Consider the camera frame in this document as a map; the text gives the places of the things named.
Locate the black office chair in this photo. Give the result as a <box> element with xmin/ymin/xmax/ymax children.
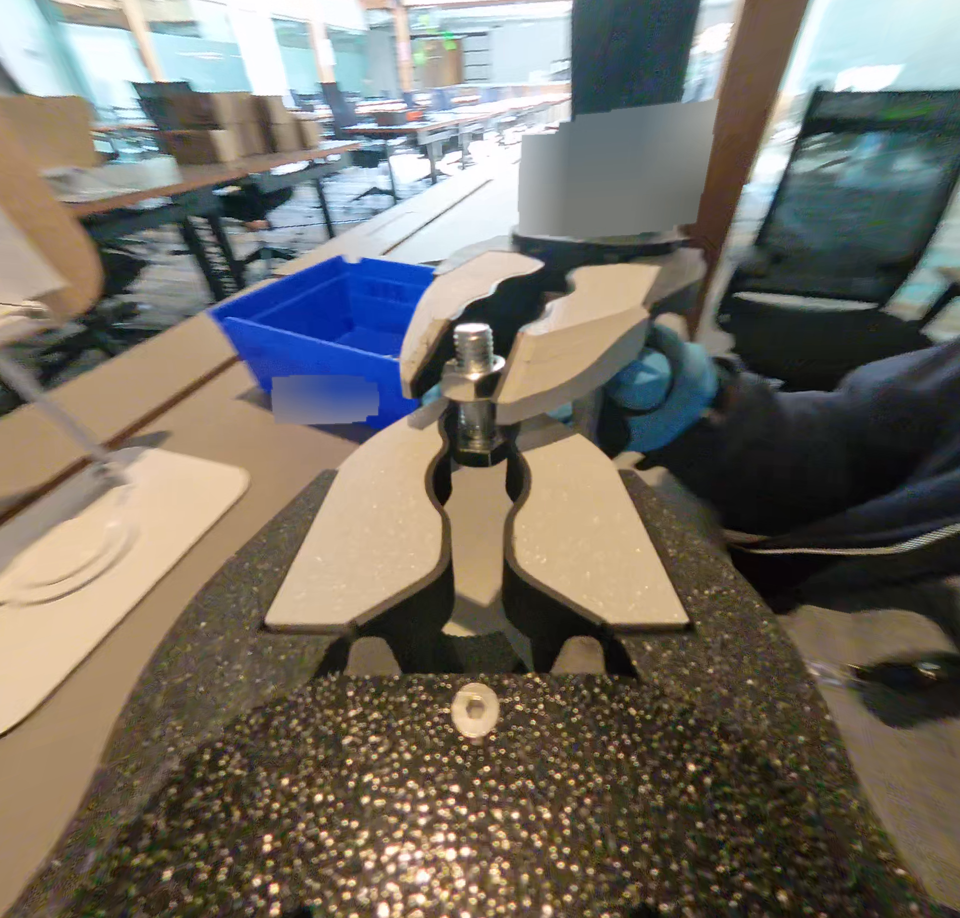
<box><xmin>716</xmin><ymin>87</ymin><xmax>960</xmax><ymax>390</ymax></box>

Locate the stack of cardboard boxes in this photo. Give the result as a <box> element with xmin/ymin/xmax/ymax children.
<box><xmin>146</xmin><ymin>91</ymin><xmax>324</xmax><ymax>167</ymax></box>

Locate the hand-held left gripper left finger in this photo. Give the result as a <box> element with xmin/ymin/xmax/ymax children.
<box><xmin>262</xmin><ymin>408</ymin><xmax>459</xmax><ymax>676</ymax></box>

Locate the wooden document stand white base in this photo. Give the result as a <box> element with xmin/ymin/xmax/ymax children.
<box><xmin>0</xmin><ymin>96</ymin><xmax>250</xmax><ymax>735</ymax></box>

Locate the long brown-edged desk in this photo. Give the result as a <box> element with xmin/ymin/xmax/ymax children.
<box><xmin>45</xmin><ymin>141</ymin><xmax>369</xmax><ymax>274</ymax></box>

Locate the person's right hand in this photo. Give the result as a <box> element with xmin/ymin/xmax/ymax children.
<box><xmin>603</xmin><ymin>324</ymin><xmax>723</xmax><ymax>455</ymax></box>

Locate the person's right forearm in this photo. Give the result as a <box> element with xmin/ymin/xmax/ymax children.
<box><xmin>645</xmin><ymin>340</ymin><xmax>960</xmax><ymax>540</ymax></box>

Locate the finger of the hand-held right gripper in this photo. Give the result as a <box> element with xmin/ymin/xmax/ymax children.
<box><xmin>493</xmin><ymin>264</ymin><xmax>665</xmax><ymax>427</ymax></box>
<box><xmin>397</xmin><ymin>250</ymin><xmax>547</xmax><ymax>431</ymax></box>

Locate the blue plastic bin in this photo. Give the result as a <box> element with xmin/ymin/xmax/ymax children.
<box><xmin>210</xmin><ymin>255</ymin><xmax>440</xmax><ymax>430</ymax></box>

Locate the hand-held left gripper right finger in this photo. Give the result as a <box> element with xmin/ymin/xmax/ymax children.
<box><xmin>501</xmin><ymin>419</ymin><xmax>693</xmax><ymax>680</ymax></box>

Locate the steel hex nut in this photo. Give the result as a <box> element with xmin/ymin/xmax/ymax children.
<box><xmin>441</xmin><ymin>359</ymin><xmax>505</xmax><ymax>401</ymax></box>

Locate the steel hex bolt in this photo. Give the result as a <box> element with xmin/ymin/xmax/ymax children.
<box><xmin>441</xmin><ymin>323</ymin><xmax>507</xmax><ymax>469</ymax></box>

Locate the wooden pillar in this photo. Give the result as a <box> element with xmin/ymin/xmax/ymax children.
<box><xmin>690</xmin><ymin>0</ymin><xmax>826</xmax><ymax>334</ymax></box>

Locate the person's navy jacket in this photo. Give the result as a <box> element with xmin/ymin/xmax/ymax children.
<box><xmin>723</xmin><ymin>516</ymin><xmax>960</xmax><ymax>622</ymax></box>

